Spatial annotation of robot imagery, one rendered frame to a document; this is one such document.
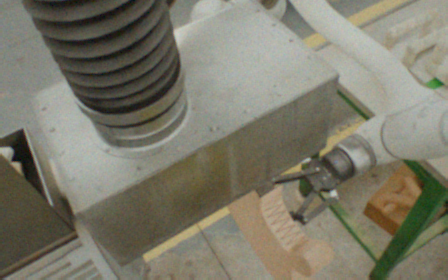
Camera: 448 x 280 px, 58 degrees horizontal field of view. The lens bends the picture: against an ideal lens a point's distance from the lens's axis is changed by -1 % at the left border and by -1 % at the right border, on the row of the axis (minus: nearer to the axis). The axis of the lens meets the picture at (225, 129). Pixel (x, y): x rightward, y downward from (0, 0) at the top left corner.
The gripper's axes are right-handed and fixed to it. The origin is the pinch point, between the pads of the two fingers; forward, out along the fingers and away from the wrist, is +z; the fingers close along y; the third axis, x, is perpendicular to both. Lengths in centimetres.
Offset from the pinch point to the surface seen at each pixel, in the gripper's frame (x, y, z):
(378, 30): -19, 35, -71
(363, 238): -82, -13, -47
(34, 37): -145, 230, 40
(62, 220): 36.5, 3.6, 30.8
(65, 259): 28.8, 1.9, 34.0
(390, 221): -94, -13, -66
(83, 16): 65, 3, 19
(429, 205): -25, -17, -45
